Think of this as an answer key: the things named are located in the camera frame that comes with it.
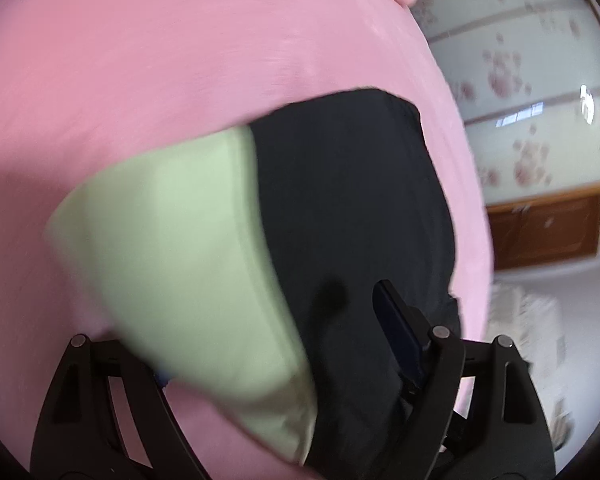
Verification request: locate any light green black hooded jacket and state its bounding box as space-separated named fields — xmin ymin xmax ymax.
xmin=47 ymin=89 xmax=460 ymax=479

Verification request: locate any pink bed blanket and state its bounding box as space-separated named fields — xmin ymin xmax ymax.
xmin=0 ymin=0 xmax=492 ymax=464

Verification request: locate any floral sliding wardrobe door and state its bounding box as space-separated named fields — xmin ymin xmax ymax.
xmin=413 ymin=0 xmax=600 ymax=205

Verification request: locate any brown wooden cabinet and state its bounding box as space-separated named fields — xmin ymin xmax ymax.
xmin=488 ymin=188 xmax=600 ymax=271

